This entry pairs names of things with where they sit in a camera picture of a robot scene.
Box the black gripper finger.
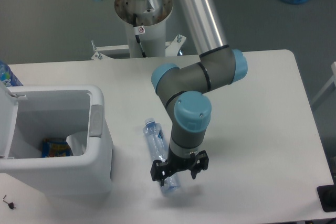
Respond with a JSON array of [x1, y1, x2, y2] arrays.
[[189, 150, 209, 179], [150, 159, 173, 186]]

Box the clear plastic water bottle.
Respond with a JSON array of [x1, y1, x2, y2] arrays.
[[143, 118, 181, 196]]

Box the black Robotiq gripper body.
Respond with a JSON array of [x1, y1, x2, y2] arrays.
[[166, 147, 197, 177]]

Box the white plastic trash can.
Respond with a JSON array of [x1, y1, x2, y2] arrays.
[[1, 85, 113, 195]]

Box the black device at table edge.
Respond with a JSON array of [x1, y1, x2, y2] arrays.
[[317, 185, 335, 212]]

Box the colourful snack wrapper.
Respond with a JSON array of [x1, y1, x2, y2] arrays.
[[41, 138, 73, 158]]

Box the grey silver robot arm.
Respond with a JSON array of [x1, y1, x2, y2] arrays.
[[97, 0, 248, 184]]

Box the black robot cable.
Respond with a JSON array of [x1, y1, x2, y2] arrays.
[[133, 13, 148, 58]]

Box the white metal frame right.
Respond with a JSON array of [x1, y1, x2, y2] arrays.
[[310, 62, 335, 111]]

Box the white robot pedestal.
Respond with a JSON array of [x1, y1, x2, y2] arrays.
[[91, 0, 186, 60]]

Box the blue labelled bottle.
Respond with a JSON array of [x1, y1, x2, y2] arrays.
[[1, 61, 23, 87]]

